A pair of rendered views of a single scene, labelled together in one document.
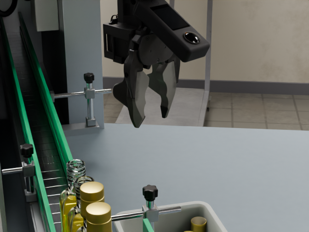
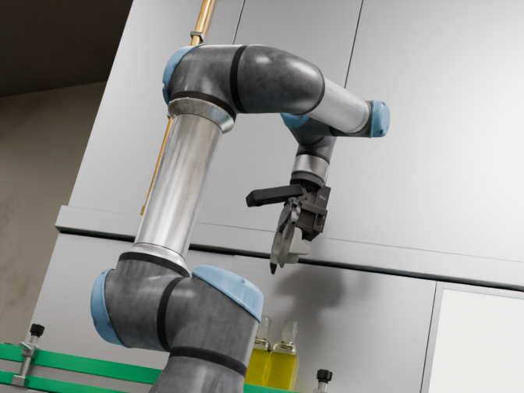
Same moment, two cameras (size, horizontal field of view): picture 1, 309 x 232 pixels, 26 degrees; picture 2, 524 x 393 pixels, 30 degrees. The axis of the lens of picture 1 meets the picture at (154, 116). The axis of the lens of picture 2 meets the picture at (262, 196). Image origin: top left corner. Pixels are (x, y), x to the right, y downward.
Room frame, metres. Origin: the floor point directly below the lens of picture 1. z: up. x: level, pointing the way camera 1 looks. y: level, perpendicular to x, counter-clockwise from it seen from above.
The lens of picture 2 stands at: (1.87, -1.63, 0.54)
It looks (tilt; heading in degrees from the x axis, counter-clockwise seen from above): 24 degrees up; 122
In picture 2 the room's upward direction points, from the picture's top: 13 degrees clockwise
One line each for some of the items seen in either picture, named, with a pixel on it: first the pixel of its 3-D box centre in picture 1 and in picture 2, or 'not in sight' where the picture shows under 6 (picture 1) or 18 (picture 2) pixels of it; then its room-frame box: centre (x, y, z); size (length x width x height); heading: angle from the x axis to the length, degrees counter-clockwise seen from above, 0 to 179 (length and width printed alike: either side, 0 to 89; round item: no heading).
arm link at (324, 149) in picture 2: not in sight; (316, 139); (0.96, 0.01, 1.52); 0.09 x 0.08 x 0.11; 95
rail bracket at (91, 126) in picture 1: (82, 113); not in sight; (1.70, 0.20, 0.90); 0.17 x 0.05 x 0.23; 105
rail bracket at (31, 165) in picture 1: (19, 175); not in sight; (1.26, 0.29, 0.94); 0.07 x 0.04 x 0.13; 105
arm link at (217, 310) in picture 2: not in sight; (216, 316); (1.11, -0.44, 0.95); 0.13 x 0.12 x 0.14; 5
